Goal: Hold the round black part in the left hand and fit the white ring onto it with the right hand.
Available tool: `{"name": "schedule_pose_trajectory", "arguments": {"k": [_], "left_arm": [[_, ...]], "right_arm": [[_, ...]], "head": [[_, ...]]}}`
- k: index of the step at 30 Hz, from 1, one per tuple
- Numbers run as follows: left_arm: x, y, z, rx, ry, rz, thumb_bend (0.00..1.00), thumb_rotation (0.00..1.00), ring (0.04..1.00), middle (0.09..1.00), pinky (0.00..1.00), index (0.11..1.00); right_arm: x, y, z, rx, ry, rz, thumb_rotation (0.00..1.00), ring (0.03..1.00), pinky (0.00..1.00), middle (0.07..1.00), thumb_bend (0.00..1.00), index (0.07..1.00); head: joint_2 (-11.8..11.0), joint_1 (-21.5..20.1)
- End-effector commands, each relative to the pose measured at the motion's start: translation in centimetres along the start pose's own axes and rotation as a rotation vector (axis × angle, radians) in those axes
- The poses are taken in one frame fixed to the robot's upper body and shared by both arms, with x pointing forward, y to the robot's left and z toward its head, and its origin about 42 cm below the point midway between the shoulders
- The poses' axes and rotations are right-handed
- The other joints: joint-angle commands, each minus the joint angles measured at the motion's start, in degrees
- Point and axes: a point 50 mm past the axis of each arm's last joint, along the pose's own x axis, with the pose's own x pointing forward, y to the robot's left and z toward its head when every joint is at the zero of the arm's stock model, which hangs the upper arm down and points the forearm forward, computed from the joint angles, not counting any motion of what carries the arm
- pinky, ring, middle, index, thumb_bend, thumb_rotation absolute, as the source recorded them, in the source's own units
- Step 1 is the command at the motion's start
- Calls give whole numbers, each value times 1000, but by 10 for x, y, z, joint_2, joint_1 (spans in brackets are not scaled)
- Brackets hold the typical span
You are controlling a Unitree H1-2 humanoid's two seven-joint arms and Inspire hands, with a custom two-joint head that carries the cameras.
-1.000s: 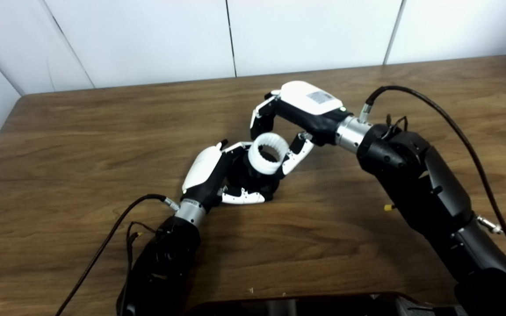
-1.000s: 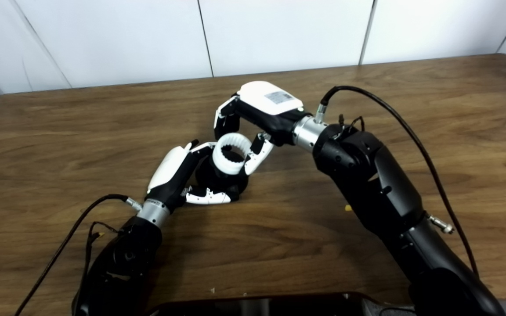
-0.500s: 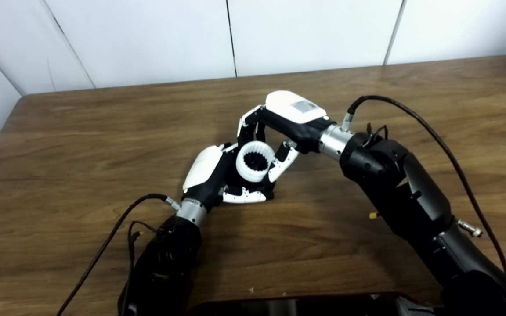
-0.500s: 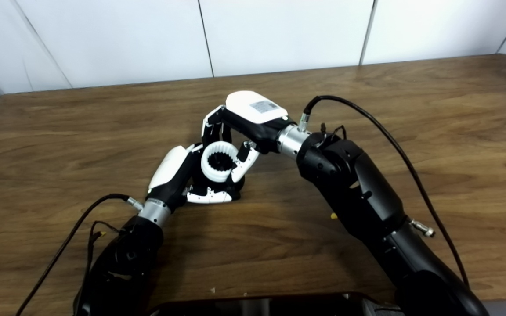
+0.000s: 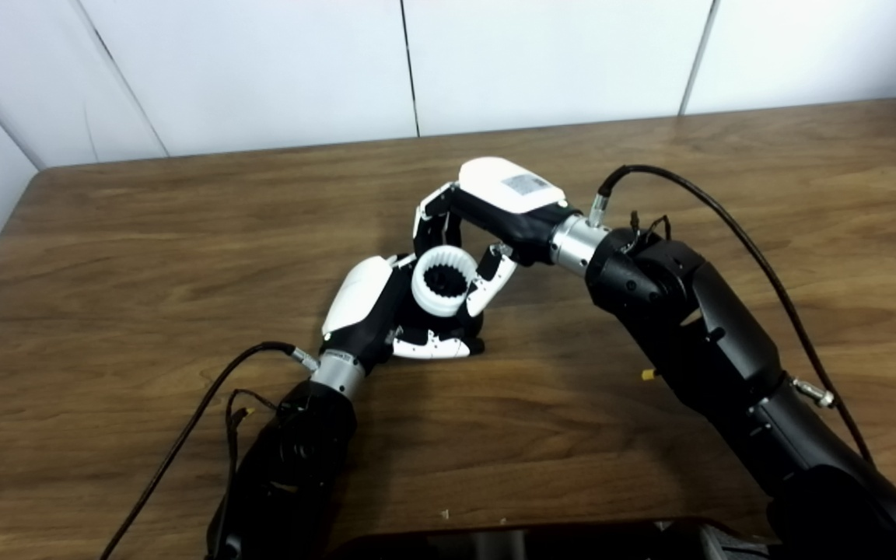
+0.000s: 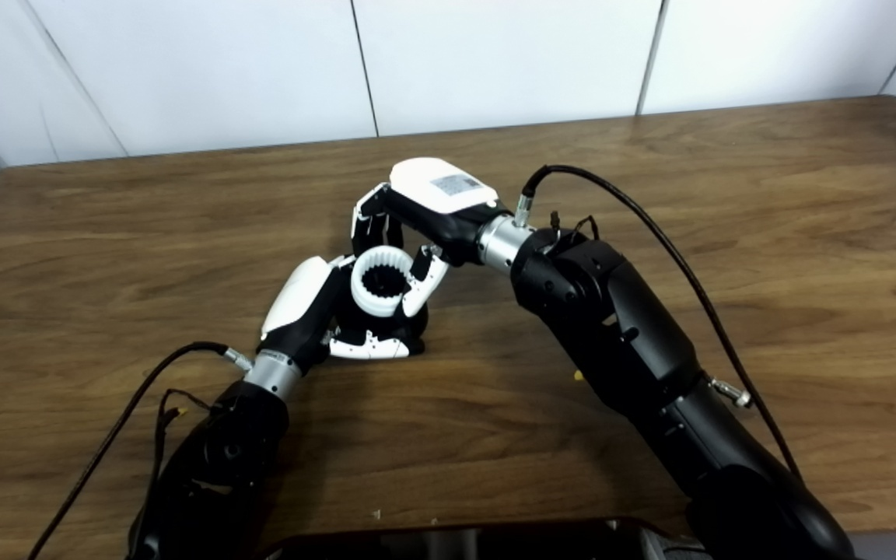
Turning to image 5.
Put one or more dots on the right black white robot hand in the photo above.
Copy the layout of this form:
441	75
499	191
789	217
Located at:
502	202

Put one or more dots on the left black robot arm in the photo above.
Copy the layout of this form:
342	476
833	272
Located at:
292	467

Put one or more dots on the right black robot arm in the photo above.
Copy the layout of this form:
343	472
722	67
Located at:
712	350

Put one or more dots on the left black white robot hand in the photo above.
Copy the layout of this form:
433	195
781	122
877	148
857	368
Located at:
358	299

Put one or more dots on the black robot torso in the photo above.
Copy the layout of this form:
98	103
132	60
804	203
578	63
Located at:
495	544

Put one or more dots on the round black part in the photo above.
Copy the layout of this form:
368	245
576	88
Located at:
456	327

